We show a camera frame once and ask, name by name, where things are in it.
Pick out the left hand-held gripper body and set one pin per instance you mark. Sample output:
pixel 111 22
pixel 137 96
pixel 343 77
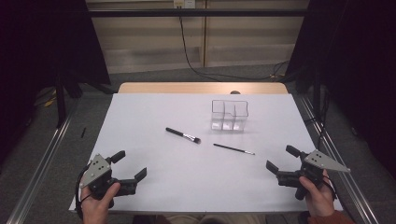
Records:
pixel 99 168

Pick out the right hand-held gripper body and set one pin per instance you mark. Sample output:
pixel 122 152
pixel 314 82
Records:
pixel 323 163

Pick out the thin black makeup brush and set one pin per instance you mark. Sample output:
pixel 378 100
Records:
pixel 232 148

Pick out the thick black makeup brush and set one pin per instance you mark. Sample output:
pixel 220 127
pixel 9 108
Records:
pixel 177 132

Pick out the clear plastic organizer box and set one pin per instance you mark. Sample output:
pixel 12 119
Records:
pixel 229 124

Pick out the person's right hand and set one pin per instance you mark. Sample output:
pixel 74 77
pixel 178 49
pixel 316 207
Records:
pixel 317 199

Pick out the person's left hand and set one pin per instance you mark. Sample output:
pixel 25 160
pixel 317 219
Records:
pixel 95 208

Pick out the white table sheet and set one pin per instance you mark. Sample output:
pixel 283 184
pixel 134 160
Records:
pixel 171 177

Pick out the person's legs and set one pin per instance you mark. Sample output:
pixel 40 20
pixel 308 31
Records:
pixel 186 219

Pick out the black metal stand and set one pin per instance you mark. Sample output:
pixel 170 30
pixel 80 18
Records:
pixel 60 99

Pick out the yellow floor object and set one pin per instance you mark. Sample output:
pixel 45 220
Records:
pixel 49 102

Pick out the dark round table fitting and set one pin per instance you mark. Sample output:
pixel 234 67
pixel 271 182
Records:
pixel 235 92

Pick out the wooden table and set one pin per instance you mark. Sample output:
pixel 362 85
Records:
pixel 186 87

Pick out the black curtain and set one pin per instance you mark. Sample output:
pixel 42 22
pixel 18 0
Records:
pixel 358 62
pixel 37 56

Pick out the black horizontal bar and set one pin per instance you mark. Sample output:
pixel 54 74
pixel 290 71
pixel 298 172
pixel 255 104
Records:
pixel 186 12

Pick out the metal floor rail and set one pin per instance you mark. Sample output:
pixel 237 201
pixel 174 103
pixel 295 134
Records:
pixel 358 199
pixel 37 177

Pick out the white wall outlet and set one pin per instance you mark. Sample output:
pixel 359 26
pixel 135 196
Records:
pixel 184 3

